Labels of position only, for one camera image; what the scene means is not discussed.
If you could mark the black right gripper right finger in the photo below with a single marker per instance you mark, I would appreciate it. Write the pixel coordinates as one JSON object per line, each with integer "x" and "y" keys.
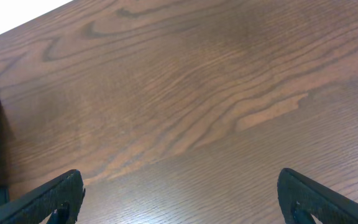
{"x": 303, "y": 200}

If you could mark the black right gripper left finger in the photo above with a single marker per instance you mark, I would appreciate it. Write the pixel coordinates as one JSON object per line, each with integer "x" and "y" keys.
{"x": 59, "y": 199}

